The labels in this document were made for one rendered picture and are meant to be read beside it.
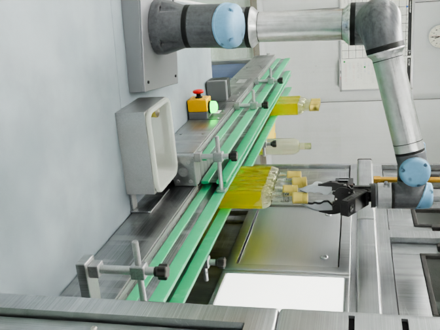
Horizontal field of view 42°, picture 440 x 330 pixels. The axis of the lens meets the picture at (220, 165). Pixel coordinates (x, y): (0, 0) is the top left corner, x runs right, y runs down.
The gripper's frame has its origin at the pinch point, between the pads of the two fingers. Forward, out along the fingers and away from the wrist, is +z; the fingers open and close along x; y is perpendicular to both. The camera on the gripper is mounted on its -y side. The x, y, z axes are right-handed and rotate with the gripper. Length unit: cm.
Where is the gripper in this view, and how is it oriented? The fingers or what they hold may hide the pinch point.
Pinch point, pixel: (304, 197)
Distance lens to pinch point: 168.1
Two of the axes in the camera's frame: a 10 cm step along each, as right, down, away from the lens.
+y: 2.2, -3.2, 9.2
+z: -9.7, 0.1, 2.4
